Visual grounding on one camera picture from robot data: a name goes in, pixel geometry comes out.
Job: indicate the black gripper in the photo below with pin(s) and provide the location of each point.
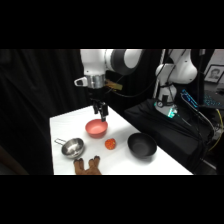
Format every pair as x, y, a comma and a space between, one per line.
96, 95

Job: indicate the red ball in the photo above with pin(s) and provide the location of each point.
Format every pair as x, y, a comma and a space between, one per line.
110, 143

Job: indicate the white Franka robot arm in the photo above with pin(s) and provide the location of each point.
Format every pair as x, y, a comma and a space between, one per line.
95, 63

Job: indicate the pink bowl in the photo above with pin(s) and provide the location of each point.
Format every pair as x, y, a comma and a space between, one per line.
96, 128

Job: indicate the black bowl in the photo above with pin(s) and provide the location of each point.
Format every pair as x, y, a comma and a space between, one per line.
142, 145

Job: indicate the brown plush toy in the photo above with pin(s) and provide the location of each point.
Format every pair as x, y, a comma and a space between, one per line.
87, 167

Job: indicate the black curtain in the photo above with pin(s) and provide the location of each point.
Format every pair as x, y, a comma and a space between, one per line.
36, 106

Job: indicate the green status light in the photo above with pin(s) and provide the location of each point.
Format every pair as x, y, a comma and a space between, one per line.
171, 113

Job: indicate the black robot stand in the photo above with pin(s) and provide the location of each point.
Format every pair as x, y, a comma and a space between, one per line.
166, 140

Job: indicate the blue lit device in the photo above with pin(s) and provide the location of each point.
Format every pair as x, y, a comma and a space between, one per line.
190, 98

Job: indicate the framed portrait picture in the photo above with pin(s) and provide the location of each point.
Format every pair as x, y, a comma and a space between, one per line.
214, 73

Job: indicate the tan wrist camera mount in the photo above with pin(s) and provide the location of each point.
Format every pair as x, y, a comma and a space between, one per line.
114, 85

